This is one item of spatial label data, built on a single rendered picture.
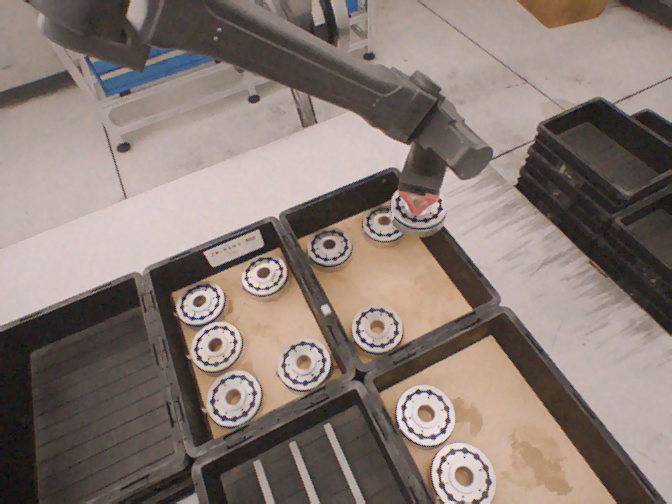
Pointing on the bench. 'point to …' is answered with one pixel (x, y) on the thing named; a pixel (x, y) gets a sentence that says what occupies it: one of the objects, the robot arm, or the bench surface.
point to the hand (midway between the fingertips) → (418, 200)
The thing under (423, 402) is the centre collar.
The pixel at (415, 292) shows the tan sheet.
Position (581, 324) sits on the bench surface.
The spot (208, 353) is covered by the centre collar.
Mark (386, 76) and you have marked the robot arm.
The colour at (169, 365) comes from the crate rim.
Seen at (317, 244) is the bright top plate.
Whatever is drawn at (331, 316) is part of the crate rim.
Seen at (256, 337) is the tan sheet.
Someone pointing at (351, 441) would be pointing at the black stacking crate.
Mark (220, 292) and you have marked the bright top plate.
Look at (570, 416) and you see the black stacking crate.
